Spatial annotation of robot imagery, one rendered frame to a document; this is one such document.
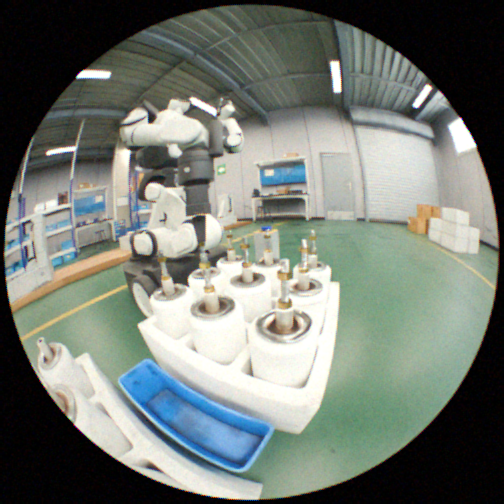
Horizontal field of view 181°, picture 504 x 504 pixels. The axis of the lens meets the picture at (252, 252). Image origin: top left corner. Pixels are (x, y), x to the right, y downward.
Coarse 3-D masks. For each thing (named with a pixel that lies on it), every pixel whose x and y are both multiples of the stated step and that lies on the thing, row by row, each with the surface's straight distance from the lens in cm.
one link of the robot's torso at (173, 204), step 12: (156, 192) 84; (168, 192) 77; (180, 192) 87; (168, 204) 79; (180, 204) 74; (180, 216) 75; (192, 216) 70; (216, 228) 71; (216, 240) 72; (192, 252) 71
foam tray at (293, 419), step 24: (336, 288) 49; (336, 312) 39; (144, 336) 44; (168, 336) 36; (168, 360) 39; (192, 360) 30; (240, 360) 28; (192, 384) 40; (216, 384) 29; (240, 384) 26; (264, 384) 25; (312, 384) 25; (240, 408) 34; (264, 408) 29; (288, 408) 26; (312, 408) 24
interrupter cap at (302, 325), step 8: (264, 312) 25; (272, 312) 25; (296, 312) 25; (304, 312) 25; (256, 320) 24; (264, 320) 24; (272, 320) 24; (296, 320) 24; (304, 320) 24; (256, 328) 22; (264, 328) 22; (272, 328) 23; (296, 328) 22; (304, 328) 22; (264, 336) 21; (272, 336) 21; (280, 336) 21; (288, 336) 21; (296, 336) 21; (304, 336) 21; (280, 344) 20
